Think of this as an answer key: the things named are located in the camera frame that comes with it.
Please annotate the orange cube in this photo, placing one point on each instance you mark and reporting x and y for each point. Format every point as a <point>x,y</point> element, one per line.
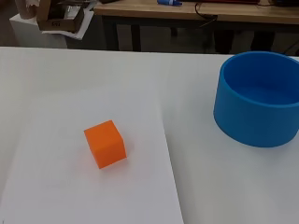
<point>106,144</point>

